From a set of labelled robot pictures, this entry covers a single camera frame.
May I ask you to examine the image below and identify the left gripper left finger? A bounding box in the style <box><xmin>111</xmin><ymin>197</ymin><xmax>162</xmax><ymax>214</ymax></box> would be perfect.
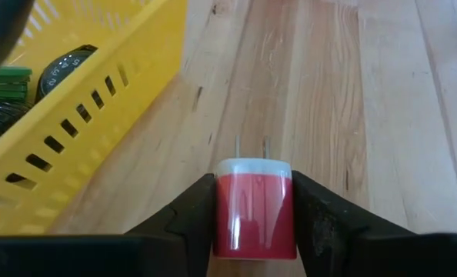
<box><xmin>0</xmin><ymin>174</ymin><xmax>216</xmax><ymax>277</ymax></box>

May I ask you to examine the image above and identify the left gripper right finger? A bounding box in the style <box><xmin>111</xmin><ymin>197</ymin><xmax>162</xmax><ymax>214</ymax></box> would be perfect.
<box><xmin>291</xmin><ymin>170</ymin><xmax>457</xmax><ymax>277</ymax></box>

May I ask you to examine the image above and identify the black wristwatch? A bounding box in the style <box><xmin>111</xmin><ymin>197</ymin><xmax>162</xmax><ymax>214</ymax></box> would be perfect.
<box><xmin>0</xmin><ymin>44</ymin><xmax>98</xmax><ymax>153</ymax></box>

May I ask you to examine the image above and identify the red white plug charger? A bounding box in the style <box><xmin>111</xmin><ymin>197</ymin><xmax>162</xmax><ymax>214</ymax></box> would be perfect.
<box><xmin>212</xmin><ymin>134</ymin><xmax>299</xmax><ymax>261</ymax></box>

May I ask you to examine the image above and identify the yellow plastic basket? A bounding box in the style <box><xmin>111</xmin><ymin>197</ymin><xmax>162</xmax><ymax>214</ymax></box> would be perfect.
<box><xmin>0</xmin><ymin>0</ymin><xmax>189</xmax><ymax>238</ymax></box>

